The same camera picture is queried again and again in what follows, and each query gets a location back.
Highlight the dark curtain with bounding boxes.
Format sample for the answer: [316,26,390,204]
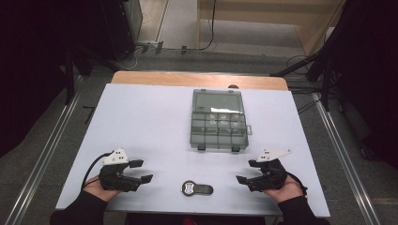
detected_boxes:
[0,0,109,158]
[328,0,398,172]

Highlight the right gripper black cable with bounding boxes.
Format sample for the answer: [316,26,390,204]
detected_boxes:
[286,171,309,197]

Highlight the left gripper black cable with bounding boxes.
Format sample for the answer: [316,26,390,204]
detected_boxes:
[81,151,115,192]

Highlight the black bottle opener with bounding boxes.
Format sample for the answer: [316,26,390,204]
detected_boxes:
[180,179,215,198]

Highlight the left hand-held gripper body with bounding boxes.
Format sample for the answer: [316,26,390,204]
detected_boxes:
[99,148,143,193]

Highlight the white floor cable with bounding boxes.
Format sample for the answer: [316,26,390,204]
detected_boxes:
[113,46,151,71]

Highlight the person's right hand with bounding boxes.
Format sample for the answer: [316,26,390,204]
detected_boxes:
[262,173,305,204]

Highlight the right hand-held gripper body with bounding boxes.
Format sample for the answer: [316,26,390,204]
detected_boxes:
[246,148,293,193]

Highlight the group of small white parts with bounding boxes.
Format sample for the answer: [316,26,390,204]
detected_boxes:
[205,112,244,129]

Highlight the light wooden furniture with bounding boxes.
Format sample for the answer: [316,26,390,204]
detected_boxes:
[196,0,346,58]

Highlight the clear plastic compartment box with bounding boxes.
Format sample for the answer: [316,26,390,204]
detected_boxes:
[189,88,253,154]

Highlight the black metal stand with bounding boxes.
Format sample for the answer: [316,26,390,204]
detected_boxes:
[269,0,360,113]

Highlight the metal floor rail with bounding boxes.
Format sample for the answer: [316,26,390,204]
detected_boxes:
[4,89,84,225]
[312,93,382,225]

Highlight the person's left hand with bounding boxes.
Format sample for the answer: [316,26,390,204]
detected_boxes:
[82,174,122,203]

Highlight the black cabinet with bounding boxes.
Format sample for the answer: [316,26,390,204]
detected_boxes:
[99,0,144,63]

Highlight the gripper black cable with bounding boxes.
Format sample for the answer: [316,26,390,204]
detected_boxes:
[286,171,309,197]
[81,151,115,192]

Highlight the black hanging cable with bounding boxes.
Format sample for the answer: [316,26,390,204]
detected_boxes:
[196,0,218,53]

